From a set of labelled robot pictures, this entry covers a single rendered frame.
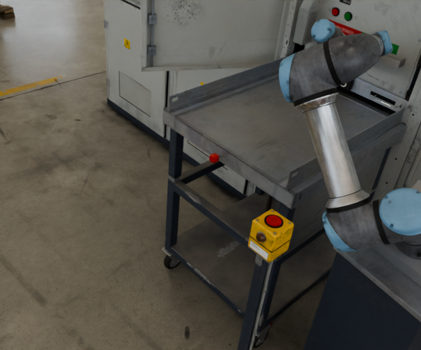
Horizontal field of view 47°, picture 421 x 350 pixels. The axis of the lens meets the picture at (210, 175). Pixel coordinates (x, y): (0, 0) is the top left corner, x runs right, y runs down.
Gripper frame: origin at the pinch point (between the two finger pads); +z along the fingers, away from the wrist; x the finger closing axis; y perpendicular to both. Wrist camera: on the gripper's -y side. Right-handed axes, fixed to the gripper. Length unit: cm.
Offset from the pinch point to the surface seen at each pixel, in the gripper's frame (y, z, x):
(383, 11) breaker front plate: 4.6, -4.0, 18.4
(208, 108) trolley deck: -24, -36, -41
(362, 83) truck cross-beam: 5.6, 9.1, -6.9
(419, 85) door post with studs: 28.1, 1.5, -0.1
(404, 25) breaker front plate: 14.1, -3.1, 16.4
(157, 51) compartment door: -63, -34, -31
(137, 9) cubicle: -138, 14, -19
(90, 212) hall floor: -86, -8, -123
